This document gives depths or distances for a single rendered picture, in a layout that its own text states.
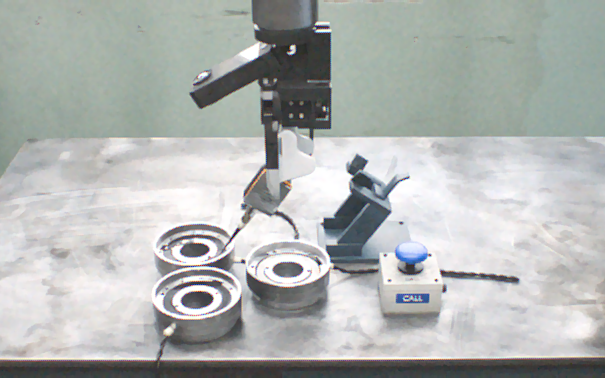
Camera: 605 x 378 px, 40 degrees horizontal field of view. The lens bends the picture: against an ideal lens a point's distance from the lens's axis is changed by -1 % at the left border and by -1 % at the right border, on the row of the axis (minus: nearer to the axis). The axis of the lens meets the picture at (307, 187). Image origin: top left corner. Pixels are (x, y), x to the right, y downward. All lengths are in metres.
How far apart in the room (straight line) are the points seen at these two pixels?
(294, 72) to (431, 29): 1.68
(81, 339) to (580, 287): 0.62
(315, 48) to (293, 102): 0.07
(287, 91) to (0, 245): 0.49
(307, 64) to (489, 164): 0.53
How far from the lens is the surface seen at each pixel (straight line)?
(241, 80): 0.97
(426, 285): 1.01
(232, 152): 1.43
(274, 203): 1.04
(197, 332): 0.97
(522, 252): 1.18
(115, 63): 2.70
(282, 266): 1.08
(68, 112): 2.79
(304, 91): 0.95
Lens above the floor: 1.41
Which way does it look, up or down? 28 degrees down
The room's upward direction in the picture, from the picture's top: straight up
